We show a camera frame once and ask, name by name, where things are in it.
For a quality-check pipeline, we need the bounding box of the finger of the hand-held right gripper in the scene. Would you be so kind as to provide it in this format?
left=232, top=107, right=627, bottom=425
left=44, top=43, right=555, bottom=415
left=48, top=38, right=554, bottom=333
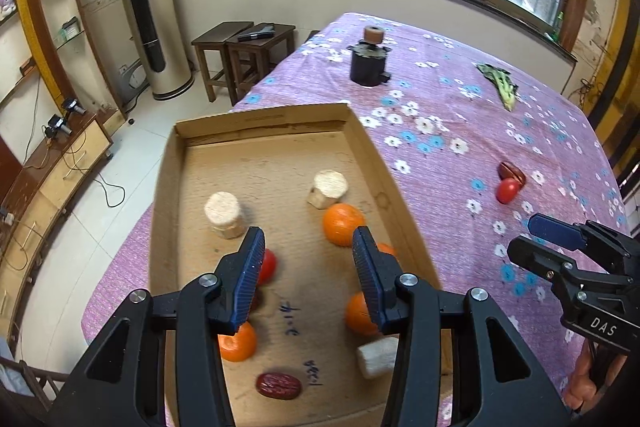
left=528, top=213, right=640, bottom=276
left=507, top=236, right=640, bottom=354

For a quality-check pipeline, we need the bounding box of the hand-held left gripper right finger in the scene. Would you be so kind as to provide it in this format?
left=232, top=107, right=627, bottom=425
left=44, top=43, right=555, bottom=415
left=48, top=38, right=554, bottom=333
left=352, top=227, right=572, bottom=427

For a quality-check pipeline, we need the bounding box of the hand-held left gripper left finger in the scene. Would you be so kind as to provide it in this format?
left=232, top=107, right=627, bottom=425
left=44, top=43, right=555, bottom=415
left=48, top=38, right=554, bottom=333
left=47, top=226, right=266, bottom=427

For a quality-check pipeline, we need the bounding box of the red tomato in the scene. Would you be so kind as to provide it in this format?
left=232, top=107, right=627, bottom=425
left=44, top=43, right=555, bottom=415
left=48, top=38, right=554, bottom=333
left=257, top=248, right=278, bottom=286
left=495, top=178, right=522, bottom=204

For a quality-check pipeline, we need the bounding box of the large orange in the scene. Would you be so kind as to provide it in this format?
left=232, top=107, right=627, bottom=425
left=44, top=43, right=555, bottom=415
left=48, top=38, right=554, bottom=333
left=217, top=321, right=259, bottom=363
left=344, top=292, right=381, bottom=337

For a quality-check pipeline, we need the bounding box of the medium orange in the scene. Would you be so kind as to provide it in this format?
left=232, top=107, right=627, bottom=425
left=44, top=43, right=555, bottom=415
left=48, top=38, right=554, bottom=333
left=322, top=203, right=367, bottom=248

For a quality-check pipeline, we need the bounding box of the cardboard box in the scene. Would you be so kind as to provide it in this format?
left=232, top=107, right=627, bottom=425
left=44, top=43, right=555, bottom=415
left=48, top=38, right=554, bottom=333
left=149, top=103, right=444, bottom=427

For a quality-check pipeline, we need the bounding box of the person's right hand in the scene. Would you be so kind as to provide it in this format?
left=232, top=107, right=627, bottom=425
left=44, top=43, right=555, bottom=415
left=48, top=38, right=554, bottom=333
left=564, top=341, right=607, bottom=414

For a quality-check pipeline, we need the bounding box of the purple floral bed sheet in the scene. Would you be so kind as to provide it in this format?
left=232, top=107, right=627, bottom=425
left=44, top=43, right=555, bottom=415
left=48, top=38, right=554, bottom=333
left=82, top=11, right=634, bottom=427

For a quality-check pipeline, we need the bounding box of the green leafy vegetable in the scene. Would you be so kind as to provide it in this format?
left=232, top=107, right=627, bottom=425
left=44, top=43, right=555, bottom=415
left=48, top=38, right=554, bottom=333
left=475, top=63, right=520, bottom=112

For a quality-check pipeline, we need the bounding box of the wooden tv cabinet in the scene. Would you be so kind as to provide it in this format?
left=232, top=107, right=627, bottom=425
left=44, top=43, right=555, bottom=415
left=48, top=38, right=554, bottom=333
left=0, top=108, right=115, bottom=334

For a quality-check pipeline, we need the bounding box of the black cylindrical holder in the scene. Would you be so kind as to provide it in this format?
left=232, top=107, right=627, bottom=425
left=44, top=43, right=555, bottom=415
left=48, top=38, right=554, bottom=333
left=346, top=42, right=394, bottom=88

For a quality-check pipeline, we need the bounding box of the wooden chair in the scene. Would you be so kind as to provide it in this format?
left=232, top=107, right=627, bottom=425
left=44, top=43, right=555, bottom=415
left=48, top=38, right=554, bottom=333
left=0, top=353, right=69, bottom=427

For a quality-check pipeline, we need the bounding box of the black remote control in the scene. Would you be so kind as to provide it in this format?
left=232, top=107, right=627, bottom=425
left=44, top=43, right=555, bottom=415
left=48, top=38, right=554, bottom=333
left=237, top=23, right=277, bottom=42

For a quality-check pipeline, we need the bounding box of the gold tower air conditioner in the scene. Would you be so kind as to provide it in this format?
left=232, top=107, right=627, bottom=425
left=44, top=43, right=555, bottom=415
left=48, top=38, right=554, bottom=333
left=111, top=0, right=196, bottom=102

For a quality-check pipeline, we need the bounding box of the small green frame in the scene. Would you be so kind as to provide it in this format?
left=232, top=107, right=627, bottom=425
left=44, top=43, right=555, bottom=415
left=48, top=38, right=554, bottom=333
left=58, top=17, right=84, bottom=42

